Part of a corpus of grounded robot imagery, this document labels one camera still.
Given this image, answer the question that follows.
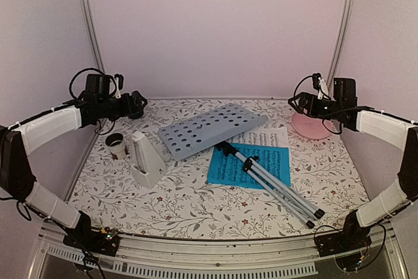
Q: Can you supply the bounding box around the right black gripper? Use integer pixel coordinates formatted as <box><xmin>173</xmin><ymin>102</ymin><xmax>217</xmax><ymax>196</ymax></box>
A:
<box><xmin>288</xmin><ymin>92</ymin><xmax>343</xmax><ymax>120</ymax></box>

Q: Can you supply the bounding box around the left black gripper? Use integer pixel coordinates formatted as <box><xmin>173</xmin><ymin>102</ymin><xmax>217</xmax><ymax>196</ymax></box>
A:
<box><xmin>98</xmin><ymin>90</ymin><xmax>147</xmax><ymax>121</ymax></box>

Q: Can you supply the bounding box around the light blue music stand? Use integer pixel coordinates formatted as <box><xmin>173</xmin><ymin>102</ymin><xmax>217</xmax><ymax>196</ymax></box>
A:
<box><xmin>158</xmin><ymin>104</ymin><xmax>325</xmax><ymax>229</ymax></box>

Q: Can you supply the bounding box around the blue sheet music page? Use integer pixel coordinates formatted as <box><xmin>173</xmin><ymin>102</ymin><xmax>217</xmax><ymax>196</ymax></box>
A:
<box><xmin>207</xmin><ymin>143</ymin><xmax>291</xmax><ymax>189</ymax></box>

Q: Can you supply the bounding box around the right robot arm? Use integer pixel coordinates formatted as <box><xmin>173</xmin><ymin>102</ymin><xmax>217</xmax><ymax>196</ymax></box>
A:
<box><xmin>288</xmin><ymin>92</ymin><xmax>417</xmax><ymax>250</ymax></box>

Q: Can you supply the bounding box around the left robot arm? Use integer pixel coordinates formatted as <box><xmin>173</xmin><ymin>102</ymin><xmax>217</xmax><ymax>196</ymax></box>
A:
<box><xmin>1</xmin><ymin>91</ymin><xmax>148</xmax><ymax>249</ymax></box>

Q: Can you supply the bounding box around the pink plate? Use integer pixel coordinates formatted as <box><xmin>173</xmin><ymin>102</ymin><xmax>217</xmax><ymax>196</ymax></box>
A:
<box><xmin>291</xmin><ymin>112</ymin><xmax>332</xmax><ymax>140</ymax></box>

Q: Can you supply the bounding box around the paper coffee cup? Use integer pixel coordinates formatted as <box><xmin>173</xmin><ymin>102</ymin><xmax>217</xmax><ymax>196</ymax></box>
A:
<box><xmin>105</xmin><ymin>133</ymin><xmax>127</xmax><ymax>160</ymax></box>

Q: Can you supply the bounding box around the white sheet music page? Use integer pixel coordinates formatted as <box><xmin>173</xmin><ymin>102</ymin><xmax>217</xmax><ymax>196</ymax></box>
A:
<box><xmin>231</xmin><ymin>124</ymin><xmax>289</xmax><ymax>148</ymax></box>

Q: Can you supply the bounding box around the white metronome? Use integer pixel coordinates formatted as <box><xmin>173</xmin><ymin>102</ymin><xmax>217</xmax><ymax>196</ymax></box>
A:
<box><xmin>129</xmin><ymin>131</ymin><xmax>167</xmax><ymax>189</ymax></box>

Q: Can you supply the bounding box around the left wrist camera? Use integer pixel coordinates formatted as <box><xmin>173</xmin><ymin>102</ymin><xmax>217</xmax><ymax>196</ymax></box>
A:
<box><xmin>85</xmin><ymin>74</ymin><xmax>111</xmax><ymax>97</ymax></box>

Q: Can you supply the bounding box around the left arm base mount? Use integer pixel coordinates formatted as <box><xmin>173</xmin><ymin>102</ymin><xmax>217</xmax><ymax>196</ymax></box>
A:
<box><xmin>63</xmin><ymin>223</ymin><xmax>120</xmax><ymax>257</ymax></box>

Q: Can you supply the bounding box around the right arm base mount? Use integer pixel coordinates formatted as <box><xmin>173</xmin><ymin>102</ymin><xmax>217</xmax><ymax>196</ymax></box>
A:
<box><xmin>313</xmin><ymin>228</ymin><xmax>372</xmax><ymax>257</ymax></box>

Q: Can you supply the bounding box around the front aluminium rail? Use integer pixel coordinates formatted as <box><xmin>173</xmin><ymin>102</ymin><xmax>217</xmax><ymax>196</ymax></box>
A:
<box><xmin>29</xmin><ymin>223</ymin><xmax>409</xmax><ymax>278</ymax></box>

